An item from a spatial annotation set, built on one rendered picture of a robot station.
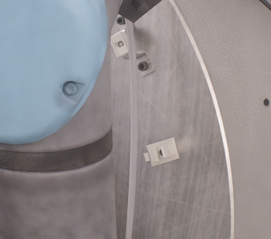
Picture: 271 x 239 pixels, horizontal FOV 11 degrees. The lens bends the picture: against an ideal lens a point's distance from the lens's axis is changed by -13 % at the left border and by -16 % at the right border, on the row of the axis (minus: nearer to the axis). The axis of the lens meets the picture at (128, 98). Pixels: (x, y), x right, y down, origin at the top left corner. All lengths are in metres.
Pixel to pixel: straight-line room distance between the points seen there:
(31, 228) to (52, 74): 0.09
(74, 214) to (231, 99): 0.32
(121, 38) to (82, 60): 0.35
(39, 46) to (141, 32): 0.37
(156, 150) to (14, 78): 0.37
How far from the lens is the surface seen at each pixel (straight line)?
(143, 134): 1.03
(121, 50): 1.01
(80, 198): 0.70
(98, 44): 0.66
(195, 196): 1.02
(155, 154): 1.02
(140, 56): 1.02
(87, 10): 0.65
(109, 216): 0.72
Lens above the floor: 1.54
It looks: 9 degrees down
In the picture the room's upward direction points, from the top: 4 degrees clockwise
